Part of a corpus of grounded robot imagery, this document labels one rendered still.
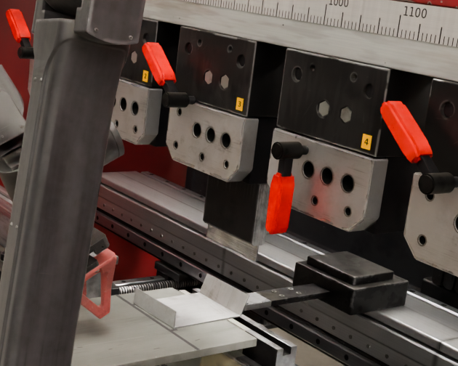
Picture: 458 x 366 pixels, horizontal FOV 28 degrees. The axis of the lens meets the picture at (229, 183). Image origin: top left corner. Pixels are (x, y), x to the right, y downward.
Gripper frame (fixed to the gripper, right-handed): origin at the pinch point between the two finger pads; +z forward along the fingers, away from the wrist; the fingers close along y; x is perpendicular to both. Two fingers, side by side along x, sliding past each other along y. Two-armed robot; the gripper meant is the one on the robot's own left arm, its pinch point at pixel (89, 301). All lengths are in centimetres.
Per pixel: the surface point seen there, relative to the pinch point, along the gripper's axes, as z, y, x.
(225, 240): 4.1, 0.1, -18.8
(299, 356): 182, 153, -110
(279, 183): -10.2, -17.0, -18.1
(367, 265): 20.9, -1.4, -37.7
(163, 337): 5.9, -5.8, -4.2
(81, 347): 1.0, -4.9, 4.4
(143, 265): 58, 84, -39
